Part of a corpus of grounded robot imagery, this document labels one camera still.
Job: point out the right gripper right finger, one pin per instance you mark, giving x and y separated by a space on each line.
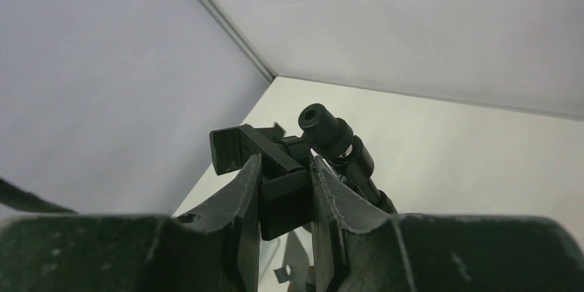
358 247

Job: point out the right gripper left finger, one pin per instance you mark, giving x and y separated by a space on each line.
213 247

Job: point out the black phone stand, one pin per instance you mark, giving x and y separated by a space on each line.
285 192

